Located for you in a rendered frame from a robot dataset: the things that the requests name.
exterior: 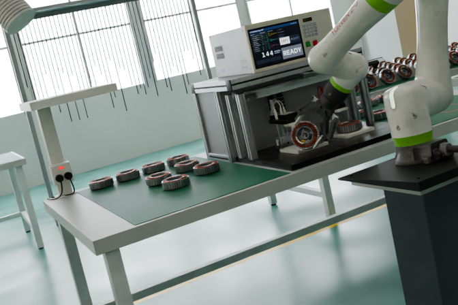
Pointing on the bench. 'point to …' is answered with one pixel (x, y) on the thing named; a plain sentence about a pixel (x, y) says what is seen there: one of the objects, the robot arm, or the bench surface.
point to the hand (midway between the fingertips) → (306, 134)
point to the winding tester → (229, 39)
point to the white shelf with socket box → (50, 139)
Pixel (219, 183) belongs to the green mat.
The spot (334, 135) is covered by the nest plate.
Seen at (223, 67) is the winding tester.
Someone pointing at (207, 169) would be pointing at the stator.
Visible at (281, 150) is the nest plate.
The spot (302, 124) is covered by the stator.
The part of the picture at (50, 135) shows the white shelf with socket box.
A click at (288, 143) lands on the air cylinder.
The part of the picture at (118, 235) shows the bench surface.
